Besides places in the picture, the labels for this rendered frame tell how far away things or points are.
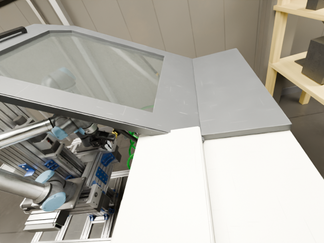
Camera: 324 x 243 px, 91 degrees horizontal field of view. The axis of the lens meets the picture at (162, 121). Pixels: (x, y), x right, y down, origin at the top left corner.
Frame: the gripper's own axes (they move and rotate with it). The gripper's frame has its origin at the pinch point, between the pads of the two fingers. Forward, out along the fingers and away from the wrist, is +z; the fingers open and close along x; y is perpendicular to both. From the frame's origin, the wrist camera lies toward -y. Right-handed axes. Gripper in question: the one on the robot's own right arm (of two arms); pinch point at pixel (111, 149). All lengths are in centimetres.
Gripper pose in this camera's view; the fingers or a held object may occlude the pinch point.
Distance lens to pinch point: 114.5
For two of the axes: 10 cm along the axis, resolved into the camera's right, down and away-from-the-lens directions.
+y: -9.5, 1.5, 2.6
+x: -0.9, 6.8, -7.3
